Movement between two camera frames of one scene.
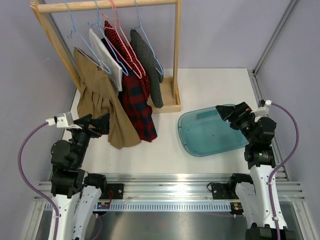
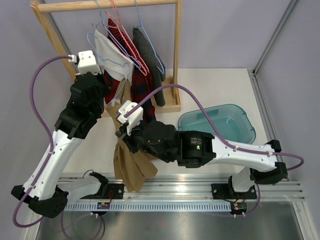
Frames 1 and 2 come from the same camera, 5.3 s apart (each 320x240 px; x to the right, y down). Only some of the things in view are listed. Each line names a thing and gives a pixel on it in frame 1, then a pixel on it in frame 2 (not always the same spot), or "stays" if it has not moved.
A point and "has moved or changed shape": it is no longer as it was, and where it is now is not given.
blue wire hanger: (100, 63) → (114, 61)
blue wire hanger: (97, 24) → (103, 24)
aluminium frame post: (252, 73) stays
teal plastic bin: (205, 131) stays
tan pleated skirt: (98, 96) has moved or changed shape
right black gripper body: (244, 123) → (135, 142)
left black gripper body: (85, 134) → (100, 106)
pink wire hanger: (125, 37) → (143, 61)
